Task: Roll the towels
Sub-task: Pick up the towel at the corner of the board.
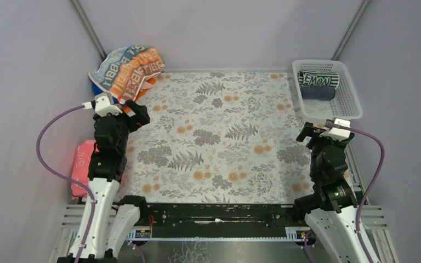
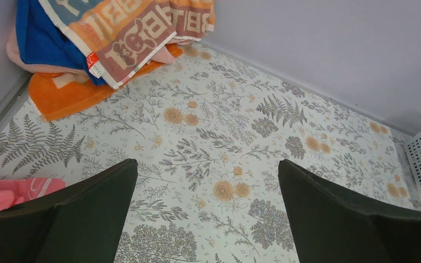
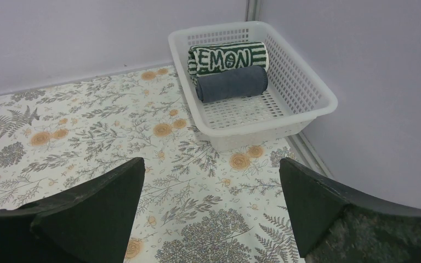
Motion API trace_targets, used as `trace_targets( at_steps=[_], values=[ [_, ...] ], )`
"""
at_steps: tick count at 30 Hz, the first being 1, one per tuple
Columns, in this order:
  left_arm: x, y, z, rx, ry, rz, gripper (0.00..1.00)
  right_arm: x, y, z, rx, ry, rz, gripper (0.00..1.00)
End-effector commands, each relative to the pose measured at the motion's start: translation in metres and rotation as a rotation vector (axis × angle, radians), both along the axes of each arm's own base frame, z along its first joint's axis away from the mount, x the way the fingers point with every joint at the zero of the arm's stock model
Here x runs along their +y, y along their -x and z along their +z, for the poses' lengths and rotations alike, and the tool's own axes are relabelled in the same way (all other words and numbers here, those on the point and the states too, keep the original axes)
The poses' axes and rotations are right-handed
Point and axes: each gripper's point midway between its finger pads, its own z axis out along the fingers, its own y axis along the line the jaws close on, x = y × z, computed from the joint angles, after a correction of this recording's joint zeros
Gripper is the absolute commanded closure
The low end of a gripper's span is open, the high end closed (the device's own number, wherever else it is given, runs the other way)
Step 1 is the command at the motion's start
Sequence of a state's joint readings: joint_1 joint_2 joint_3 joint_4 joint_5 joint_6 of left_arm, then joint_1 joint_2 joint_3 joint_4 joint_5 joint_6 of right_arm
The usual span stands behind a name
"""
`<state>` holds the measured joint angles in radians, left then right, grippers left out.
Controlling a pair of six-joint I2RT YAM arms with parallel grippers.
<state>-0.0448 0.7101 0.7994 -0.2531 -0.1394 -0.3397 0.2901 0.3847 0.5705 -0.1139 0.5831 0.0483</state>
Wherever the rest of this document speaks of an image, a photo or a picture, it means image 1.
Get orange blue rabbit towel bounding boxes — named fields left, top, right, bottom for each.
left=88, top=46, right=165, bottom=104

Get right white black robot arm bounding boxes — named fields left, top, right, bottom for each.
left=294, top=119, right=380, bottom=262

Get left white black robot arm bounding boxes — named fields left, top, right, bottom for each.
left=57, top=98, right=150, bottom=262

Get dark blue rolled towel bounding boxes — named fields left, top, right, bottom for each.
left=300, top=86, right=336, bottom=101

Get white plastic basket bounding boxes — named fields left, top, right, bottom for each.
left=292, top=59, right=363, bottom=124

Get striped lemon rolled towel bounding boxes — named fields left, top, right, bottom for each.
left=297, top=70, right=339, bottom=89

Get pink patterned towel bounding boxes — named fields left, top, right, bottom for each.
left=71, top=140, right=95, bottom=199

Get floral table mat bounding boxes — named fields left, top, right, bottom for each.
left=115, top=72, right=313, bottom=204

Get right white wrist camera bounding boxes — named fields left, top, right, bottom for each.
left=320, top=118, right=351, bottom=141

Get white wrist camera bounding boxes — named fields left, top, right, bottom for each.
left=320, top=118, right=351, bottom=141
left=82, top=93, right=123, bottom=117

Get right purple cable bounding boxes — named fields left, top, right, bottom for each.
left=341, top=125, right=385, bottom=263

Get purple cable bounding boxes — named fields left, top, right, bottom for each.
left=36, top=105, right=97, bottom=263
left=341, top=125, right=385, bottom=263

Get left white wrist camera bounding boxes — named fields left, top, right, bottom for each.
left=82, top=93, right=123, bottom=117

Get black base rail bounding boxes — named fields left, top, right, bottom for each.
left=134, top=203, right=310, bottom=240

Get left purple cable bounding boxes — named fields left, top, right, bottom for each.
left=36, top=105, right=97, bottom=263

